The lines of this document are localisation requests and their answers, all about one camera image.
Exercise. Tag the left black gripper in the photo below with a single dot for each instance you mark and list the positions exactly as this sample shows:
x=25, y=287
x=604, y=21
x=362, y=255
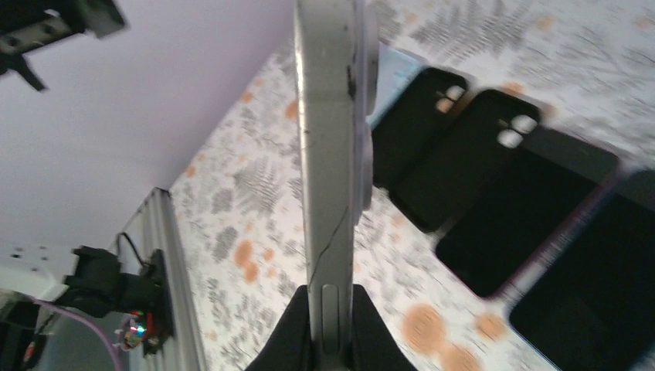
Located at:
x=30, y=25

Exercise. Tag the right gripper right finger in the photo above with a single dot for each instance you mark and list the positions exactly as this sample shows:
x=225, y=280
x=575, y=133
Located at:
x=373, y=347

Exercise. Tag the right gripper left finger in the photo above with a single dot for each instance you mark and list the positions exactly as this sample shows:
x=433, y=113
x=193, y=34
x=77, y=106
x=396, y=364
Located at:
x=289, y=346

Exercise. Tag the black phone case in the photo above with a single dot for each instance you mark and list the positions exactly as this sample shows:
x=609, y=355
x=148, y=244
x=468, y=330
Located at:
x=449, y=173
x=411, y=120

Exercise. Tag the purple smartphone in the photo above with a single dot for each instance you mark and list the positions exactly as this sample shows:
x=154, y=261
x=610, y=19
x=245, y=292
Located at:
x=529, y=204

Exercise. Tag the black smartphone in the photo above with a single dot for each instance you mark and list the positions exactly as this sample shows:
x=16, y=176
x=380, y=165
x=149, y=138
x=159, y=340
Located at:
x=593, y=309

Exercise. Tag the light-blue phone case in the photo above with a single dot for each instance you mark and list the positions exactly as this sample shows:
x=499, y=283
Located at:
x=397, y=68

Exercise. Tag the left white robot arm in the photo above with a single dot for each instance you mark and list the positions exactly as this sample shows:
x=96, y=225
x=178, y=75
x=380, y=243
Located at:
x=88, y=279

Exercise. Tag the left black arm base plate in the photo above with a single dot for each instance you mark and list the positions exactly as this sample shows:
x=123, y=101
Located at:
x=148, y=321

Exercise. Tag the aluminium mounting rail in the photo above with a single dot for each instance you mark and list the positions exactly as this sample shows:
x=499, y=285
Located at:
x=154, y=227

